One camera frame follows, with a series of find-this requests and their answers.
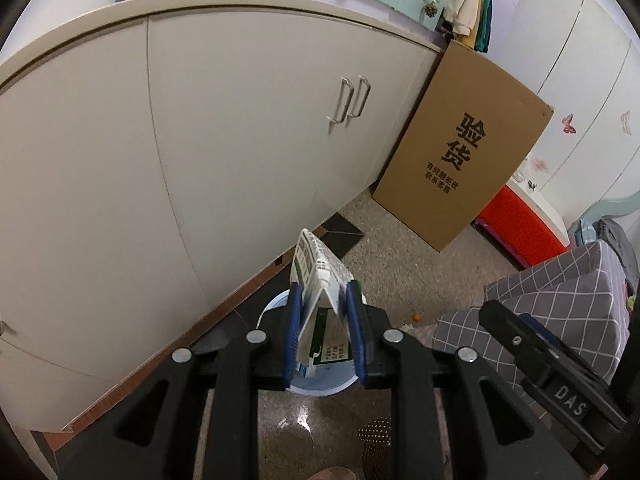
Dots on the grey checked blanket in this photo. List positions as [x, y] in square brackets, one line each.
[550, 285]

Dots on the dark perforated slipper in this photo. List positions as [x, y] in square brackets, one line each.
[375, 440]

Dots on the mint bed frame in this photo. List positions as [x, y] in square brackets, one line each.
[610, 205]

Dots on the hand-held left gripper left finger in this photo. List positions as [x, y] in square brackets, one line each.
[292, 335]

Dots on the red plastic storage box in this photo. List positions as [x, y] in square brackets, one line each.
[520, 230]

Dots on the green and white carton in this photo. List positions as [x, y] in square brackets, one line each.
[315, 270]

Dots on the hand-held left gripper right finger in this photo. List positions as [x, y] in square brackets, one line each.
[356, 330]

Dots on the pink flower sticker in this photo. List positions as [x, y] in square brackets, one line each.
[538, 165]

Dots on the green hanging garment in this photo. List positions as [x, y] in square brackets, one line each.
[484, 15]

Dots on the cream cabinet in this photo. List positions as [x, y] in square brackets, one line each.
[225, 135]

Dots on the pink butterfly sticker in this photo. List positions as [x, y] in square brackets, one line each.
[568, 123]

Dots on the white storage box lid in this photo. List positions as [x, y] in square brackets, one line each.
[545, 210]

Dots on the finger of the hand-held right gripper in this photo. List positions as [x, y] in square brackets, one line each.
[500, 325]

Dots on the white butterfly sticker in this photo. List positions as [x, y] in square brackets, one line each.
[626, 123]

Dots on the white wardrobe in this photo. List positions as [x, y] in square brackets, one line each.
[575, 60]

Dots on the white trash bin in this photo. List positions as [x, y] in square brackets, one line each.
[320, 384]

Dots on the grey duvet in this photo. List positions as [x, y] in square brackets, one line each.
[617, 242]

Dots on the person's foot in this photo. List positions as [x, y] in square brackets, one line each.
[332, 474]

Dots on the brown cardboard box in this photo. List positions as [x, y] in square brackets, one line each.
[450, 135]

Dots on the pinecone drawer knob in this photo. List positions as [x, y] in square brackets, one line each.
[430, 10]

